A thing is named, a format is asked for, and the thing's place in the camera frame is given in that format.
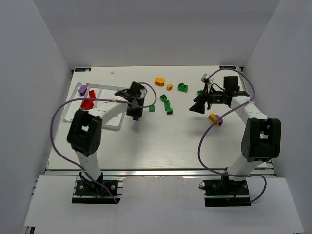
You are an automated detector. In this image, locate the purple curved lego brick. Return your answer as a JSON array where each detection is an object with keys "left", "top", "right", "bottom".
[{"left": 216, "top": 116, "right": 224, "bottom": 126}]

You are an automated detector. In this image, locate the yellow rounded lego brick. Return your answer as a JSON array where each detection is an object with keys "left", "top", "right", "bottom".
[{"left": 155, "top": 77, "right": 165, "bottom": 86}]

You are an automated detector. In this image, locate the small yellow lego brick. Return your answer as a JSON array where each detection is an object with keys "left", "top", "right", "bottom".
[{"left": 166, "top": 84, "right": 173, "bottom": 91}]

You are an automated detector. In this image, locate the red curved lego brick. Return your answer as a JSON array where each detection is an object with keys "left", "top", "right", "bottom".
[{"left": 89, "top": 90, "right": 96, "bottom": 99}]

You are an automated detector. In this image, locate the red arched lego brick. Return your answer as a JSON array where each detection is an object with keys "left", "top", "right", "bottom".
[{"left": 80, "top": 100, "right": 94, "bottom": 110}]

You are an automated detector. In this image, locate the purple rounded lego brick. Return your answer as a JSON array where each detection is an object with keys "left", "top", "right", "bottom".
[{"left": 78, "top": 85, "right": 88, "bottom": 96}]

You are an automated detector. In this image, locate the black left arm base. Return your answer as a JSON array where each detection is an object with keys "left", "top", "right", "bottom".
[{"left": 71, "top": 173, "right": 123, "bottom": 205}]

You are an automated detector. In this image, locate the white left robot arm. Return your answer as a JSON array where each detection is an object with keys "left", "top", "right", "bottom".
[{"left": 67, "top": 81, "right": 147, "bottom": 183}]

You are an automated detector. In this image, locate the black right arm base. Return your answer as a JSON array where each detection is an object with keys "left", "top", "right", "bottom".
[{"left": 199, "top": 179, "right": 251, "bottom": 207}]

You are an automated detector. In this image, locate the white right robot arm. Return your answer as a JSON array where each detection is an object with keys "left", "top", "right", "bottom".
[{"left": 189, "top": 74, "right": 281, "bottom": 181}]

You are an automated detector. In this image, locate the green square flat lego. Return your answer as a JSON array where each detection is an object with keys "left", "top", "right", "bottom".
[{"left": 149, "top": 105, "right": 155, "bottom": 112}]

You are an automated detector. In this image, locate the green hollow lego brick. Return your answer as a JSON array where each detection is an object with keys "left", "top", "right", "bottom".
[{"left": 177, "top": 83, "right": 188, "bottom": 93}]

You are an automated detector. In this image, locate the green square lego brick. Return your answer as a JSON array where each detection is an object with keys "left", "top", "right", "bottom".
[{"left": 160, "top": 95, "right": 167, "bottom": 102}]

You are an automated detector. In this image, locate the green long lego brick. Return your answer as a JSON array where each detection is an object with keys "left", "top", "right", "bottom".
[{"left": 164, "top": 100, "right": 173, "bottom": 115}]

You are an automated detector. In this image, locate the white divided sorting tray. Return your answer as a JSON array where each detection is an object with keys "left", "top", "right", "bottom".
[{"left": 62, "top": 82, "right": 131, "bottom": 130}]

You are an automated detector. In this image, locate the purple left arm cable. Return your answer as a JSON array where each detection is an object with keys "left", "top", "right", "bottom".
[{"left": 50, "top": 82, "right": 157, "bottom": 204}]

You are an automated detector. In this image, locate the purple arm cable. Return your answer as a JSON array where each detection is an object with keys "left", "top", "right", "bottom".
[
  {"left": 50, "top": 82, "right": 157, "bottom": 204},
  {"left": 197, "top": 67, "right": 267, "bottom": 203}
]

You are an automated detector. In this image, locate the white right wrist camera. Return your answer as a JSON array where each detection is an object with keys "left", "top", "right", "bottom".
[{"left": 201, "top": 73, "right": 212, "bottom": 86}]

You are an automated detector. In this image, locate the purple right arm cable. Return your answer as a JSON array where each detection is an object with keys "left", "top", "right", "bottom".
[{"left": 197, "top": 67, "right": 267, "bottom": 203}]

